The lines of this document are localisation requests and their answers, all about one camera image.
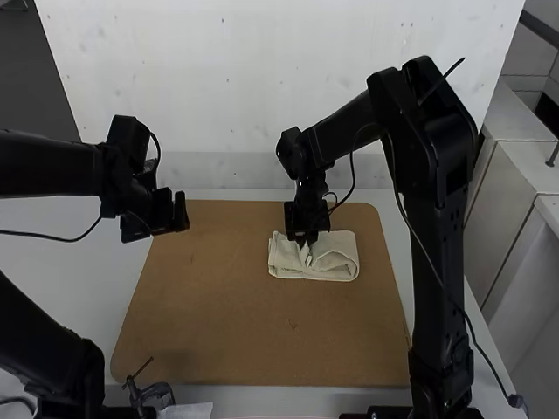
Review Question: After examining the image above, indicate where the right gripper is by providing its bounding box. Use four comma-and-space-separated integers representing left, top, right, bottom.
283, 172, 331, 253

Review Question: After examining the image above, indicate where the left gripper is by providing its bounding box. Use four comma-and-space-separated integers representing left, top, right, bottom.
99, 172, 190, 244

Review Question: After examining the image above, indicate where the pale towel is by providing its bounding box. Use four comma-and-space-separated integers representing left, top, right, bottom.
266, 229, 362, 283

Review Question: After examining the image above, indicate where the cork mat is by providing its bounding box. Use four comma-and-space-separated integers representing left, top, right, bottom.
110, 199, 414, 389

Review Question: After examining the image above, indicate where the black clamp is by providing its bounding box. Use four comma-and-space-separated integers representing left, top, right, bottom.
124, 355, 176, 414

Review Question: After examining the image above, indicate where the silver foil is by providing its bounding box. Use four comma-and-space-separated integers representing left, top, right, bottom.
155, 401, 215, 419

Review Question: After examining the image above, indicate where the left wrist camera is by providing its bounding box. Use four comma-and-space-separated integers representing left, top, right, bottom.
106, 114, 152, 175

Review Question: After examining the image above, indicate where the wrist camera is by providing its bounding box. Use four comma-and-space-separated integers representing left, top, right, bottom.
106, 114, 152, 175
275, 126, 302, 180

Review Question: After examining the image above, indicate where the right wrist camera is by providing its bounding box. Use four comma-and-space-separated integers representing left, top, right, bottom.
275, 126, 302, 180

